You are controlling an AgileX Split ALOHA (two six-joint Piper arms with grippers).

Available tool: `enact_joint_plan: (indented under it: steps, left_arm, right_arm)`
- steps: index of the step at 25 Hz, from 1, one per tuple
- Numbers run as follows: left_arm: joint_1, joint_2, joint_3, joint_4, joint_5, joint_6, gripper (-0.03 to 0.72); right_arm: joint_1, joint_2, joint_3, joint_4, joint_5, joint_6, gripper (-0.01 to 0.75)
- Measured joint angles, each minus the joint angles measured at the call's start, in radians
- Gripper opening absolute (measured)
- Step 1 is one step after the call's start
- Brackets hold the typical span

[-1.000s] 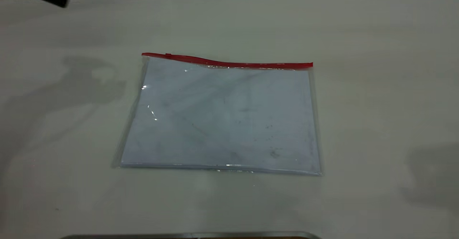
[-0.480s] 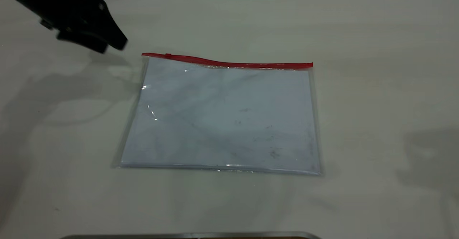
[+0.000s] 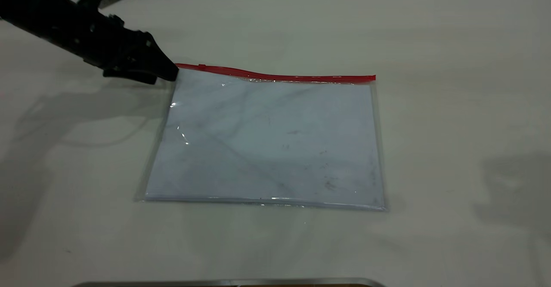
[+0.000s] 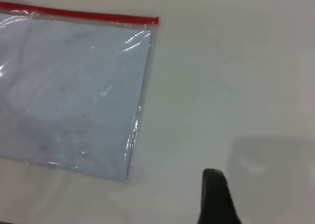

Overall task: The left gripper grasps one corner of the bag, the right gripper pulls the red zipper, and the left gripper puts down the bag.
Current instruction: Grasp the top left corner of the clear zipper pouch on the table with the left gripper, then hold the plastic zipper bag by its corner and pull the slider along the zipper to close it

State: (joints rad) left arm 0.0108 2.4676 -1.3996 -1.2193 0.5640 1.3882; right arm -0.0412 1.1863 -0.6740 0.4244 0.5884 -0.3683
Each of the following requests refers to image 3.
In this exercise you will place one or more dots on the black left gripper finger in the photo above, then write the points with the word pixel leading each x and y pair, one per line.
pixel 161 65
pixel 133 78

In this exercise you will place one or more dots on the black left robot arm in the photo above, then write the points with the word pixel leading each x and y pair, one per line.
pixel 34 7

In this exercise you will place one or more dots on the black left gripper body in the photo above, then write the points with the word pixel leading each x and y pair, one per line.
pixel 112 46

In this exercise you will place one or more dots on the grey metal bar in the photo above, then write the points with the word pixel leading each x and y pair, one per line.
pixel 215 283

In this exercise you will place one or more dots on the clear plastic bag red zipper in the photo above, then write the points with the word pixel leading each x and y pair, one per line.
pixel 275 79

